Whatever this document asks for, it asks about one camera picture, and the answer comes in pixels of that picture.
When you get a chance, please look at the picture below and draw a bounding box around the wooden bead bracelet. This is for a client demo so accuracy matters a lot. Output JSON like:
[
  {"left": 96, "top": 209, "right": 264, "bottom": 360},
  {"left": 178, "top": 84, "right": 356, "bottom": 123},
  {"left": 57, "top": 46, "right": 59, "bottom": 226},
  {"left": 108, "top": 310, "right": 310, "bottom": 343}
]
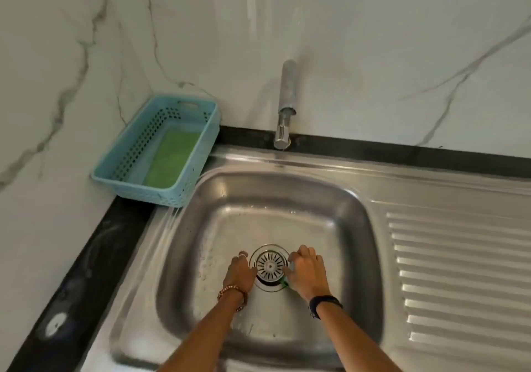
[{"left": 217, "top": 285, "right": 249, "bottom": 313}]

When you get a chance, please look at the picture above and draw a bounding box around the black wristband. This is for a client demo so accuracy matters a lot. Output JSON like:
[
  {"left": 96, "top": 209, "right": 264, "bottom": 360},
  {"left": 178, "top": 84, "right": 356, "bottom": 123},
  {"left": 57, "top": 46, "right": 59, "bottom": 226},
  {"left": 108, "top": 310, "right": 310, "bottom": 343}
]
[{"left": 309, "top": 295, "right": 344, "bottom": 320}]

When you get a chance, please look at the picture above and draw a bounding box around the round metal drain strainer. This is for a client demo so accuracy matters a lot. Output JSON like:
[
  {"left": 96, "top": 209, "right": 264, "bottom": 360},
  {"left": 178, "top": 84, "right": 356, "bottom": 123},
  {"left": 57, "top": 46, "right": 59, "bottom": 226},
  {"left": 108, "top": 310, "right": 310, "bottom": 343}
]
[{"left": 254, "top": 249, "right": 290, "bottom": 283}]

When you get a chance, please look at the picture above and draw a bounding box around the person's left forearm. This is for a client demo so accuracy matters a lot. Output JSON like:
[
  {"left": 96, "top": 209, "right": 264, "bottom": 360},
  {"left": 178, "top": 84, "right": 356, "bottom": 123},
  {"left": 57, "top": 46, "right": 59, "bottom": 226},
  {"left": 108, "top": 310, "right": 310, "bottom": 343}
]
[{"left": 157, "top": 295, "right": 246, "bottom": 372}]

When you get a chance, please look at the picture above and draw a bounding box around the green cleaning cloth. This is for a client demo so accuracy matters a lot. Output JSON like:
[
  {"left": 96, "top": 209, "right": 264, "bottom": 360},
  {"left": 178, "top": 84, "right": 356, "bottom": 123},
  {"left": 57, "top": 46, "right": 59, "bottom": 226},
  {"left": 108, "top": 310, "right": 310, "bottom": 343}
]
[{"left": 143, "top": 130, "right": 204, "bottom": 190}]

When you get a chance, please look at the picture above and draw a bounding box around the chrome faucet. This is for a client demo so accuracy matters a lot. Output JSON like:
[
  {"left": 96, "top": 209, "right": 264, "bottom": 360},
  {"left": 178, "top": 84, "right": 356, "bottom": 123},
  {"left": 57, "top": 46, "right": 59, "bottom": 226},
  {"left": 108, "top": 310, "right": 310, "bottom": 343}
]
[{"left": 273, "top": 59, "right": 299, "bottom": 151}]

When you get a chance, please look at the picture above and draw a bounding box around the person's right hand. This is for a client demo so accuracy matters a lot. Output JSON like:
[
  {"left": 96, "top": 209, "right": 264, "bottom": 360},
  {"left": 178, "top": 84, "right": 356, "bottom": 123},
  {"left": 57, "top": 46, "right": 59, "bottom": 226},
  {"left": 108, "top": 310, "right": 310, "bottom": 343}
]
[{"left": 287, "top": 244, "right": 332, "bottom": 302}]

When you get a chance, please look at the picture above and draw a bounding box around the stainless steel sink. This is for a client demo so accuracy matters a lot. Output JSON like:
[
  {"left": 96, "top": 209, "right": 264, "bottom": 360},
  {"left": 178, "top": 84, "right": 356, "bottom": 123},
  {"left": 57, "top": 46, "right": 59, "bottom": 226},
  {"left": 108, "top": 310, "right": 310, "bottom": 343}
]
[{"left": 79, "top": 143, "right": 531, "bottom": 372}]

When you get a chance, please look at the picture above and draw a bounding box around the teal plastic basket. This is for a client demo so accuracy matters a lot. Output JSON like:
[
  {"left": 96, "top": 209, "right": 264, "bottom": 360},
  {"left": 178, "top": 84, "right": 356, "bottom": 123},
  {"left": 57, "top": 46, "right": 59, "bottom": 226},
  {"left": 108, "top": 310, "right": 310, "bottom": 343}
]
[{"left": 90, "top": 95, "right": 221, "bottom": 209}]

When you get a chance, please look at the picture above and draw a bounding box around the person's left hand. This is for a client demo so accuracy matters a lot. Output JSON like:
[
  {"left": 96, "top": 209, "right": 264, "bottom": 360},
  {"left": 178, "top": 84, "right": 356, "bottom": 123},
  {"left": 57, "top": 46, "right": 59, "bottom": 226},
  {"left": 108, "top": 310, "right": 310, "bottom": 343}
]
[{"left": 223, "top": 251, "right": 258, "bottom": 298}]

